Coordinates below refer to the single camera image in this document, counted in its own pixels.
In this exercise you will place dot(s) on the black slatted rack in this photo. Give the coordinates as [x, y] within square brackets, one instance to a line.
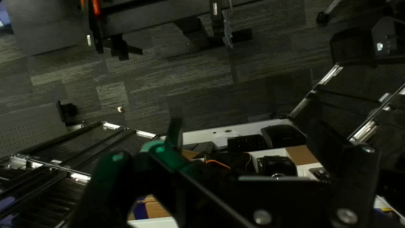
[64, 156]

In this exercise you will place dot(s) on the black camera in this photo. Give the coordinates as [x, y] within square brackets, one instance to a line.
[371, 39]

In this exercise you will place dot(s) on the brown cardboard piece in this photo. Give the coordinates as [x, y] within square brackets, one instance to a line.
[302, 154]

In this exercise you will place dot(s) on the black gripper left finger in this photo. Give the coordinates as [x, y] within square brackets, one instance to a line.
[106, 190]

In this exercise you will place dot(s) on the black square box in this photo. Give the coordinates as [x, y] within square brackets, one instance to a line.
[276, 166]

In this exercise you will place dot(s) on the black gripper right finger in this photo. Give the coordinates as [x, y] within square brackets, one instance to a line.
[356, 181]

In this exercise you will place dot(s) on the black table frame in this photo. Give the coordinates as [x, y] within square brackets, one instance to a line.
[147, 13]

